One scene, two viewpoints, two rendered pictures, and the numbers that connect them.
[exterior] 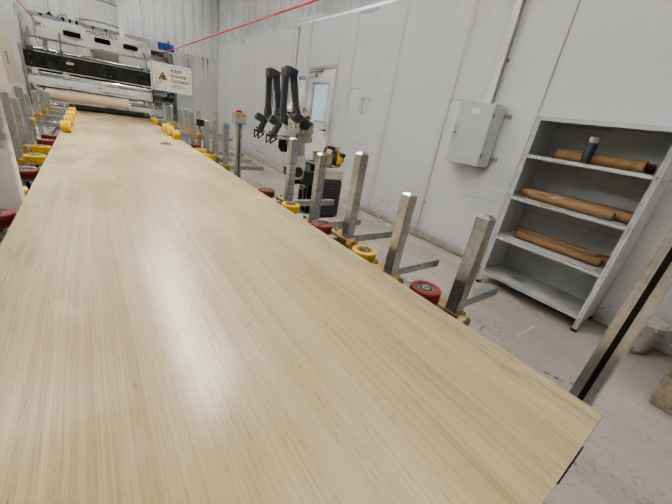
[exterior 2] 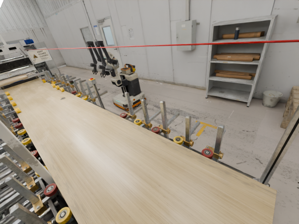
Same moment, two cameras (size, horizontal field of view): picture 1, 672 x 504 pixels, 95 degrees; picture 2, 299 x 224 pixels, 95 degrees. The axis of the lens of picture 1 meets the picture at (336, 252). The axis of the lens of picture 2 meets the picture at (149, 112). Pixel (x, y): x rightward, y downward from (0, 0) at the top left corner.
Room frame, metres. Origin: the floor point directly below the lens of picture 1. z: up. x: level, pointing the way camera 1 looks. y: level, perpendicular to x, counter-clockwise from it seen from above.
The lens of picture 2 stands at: (0.10, 0.17, 1.78)
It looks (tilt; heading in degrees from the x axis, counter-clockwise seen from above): 33 degrees down; 356
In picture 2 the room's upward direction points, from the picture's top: 10 degrees counter-clockwise
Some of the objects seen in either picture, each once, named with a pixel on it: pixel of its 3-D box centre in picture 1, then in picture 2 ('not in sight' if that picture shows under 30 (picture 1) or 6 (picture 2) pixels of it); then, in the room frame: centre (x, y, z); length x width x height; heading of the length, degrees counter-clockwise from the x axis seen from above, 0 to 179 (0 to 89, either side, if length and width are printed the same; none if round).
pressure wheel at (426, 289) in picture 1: (420, 304); (206, 157); (0.72, -0.25, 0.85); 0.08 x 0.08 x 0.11
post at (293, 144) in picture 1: (289, 188); (131, 110); (1.53, 0.28, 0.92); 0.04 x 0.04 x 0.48; 39
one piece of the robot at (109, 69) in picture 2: (289, 142); (110, 71); (3.24, 0.65, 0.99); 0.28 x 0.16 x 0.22; 35
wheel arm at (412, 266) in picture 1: (399, 269); (189, 134); (1.04, -0.24, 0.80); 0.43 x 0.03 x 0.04; 129
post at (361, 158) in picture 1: (350, 217); (164, 122); (1.14, -0.03, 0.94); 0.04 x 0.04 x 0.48; 39
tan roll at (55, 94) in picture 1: (110, 102); (18, 78); (4.17, 3.15, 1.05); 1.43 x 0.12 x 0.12; 129
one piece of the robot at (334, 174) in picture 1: (317, 184); (127, 82); (3.46, 0.33, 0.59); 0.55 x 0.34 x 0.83; 35
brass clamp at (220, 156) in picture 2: (444, 312); (213, 152); (0.77, -0.34, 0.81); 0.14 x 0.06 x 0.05; 39
